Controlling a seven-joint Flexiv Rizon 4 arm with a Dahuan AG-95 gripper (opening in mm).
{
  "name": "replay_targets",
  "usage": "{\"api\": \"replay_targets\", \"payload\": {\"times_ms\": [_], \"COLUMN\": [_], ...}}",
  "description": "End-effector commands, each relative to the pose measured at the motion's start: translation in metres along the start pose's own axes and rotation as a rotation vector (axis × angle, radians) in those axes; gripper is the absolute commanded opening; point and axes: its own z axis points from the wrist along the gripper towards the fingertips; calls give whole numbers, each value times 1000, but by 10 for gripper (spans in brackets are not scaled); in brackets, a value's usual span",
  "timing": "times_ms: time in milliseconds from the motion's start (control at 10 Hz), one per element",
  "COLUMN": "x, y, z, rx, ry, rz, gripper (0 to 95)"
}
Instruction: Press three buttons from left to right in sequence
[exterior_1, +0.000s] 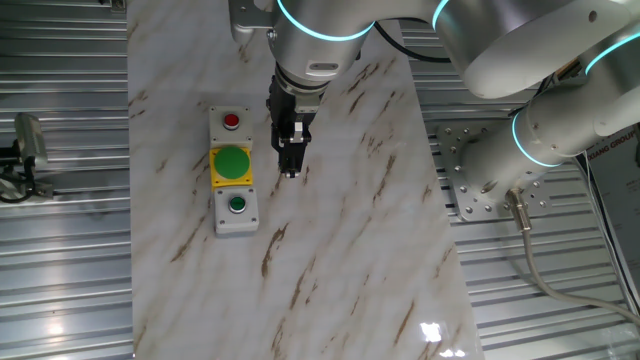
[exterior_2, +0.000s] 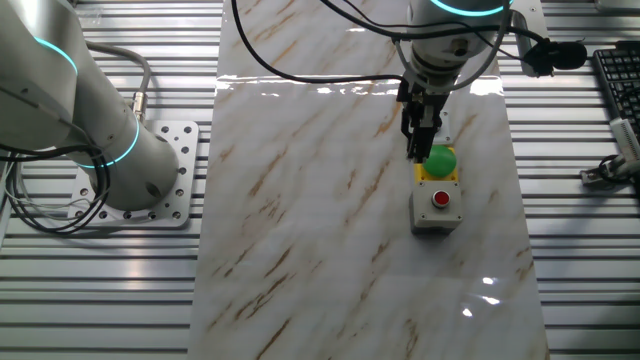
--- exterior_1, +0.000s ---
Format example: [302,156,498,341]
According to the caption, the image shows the marble pattern table mat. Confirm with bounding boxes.
[125,0,485,360]

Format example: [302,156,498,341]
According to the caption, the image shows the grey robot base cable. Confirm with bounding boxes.
[504,188,640,329]

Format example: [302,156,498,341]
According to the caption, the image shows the printed poster sign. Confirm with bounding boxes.
[582,127,640,301]

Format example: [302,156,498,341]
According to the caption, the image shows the grey box small green button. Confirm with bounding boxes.
[213,186,261,237]

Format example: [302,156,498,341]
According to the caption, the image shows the grey box red button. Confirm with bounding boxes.
[208,105,255,150]

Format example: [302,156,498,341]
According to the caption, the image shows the grey camera on mount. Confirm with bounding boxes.
[0,112,55,204]

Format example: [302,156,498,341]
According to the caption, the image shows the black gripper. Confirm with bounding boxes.
[266,74,321,179]

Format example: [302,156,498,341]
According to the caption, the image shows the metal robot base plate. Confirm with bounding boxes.
[435,122,554,222]

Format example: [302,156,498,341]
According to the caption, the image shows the yellow box large green button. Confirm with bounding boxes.
[209,144,254,189]

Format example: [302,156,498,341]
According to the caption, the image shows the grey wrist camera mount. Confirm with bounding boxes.
[228,0,275,45]

